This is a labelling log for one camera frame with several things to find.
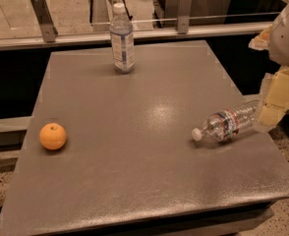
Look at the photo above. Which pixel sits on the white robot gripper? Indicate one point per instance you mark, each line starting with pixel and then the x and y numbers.
pixel 288 38

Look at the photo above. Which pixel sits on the clear red-labelled water bottle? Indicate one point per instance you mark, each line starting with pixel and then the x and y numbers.
pixel 227 124

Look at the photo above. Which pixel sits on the upright blue-labelled water bottle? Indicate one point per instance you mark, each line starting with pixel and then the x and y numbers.
pixel 122 40

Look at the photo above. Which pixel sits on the grey table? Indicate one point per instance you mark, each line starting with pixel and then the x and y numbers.
pixel 129 165

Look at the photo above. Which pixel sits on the orange fruit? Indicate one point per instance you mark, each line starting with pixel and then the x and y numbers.
pixel 52 136

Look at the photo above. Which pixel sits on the horizontal metal rail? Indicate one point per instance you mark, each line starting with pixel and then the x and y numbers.
pixel 139 36

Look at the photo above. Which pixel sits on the right metal rail bracket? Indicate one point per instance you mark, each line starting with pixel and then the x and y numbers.
pixel 183 16

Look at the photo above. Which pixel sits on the metal rail bracket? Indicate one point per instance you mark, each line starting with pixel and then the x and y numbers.
pixel 47 28
pixel 183 16

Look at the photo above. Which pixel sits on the left metal rail bracket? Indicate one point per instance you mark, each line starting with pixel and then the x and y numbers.
pixel 47 28

